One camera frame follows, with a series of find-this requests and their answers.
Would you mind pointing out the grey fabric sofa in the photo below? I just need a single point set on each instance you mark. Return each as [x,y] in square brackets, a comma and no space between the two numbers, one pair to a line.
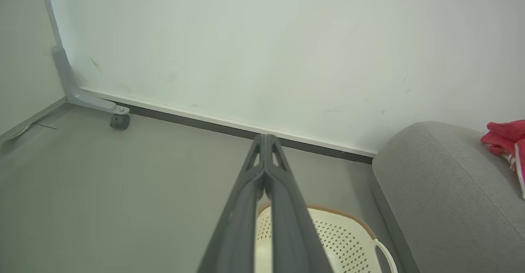
[443,191]

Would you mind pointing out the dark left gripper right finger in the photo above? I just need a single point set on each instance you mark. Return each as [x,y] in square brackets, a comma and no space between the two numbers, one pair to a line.
[291,232]

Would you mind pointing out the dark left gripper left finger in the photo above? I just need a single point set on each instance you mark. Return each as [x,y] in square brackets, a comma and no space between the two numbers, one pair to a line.
[238,224]

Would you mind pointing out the grey metal partition leg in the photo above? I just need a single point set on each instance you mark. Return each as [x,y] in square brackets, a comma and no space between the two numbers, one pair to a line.
[78,94]

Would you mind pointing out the beige perforated laundry basket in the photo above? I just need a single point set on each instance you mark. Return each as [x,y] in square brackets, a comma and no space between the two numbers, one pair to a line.
[340,240]

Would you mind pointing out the white partition panel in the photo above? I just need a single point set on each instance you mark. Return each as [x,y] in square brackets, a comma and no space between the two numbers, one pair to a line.
[246,39]

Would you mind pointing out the black caster wheel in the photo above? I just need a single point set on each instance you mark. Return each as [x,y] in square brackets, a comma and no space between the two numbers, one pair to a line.
[119,122]

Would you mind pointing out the red garment with white stripes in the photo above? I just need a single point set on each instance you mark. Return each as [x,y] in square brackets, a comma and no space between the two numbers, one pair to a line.
[504,135]

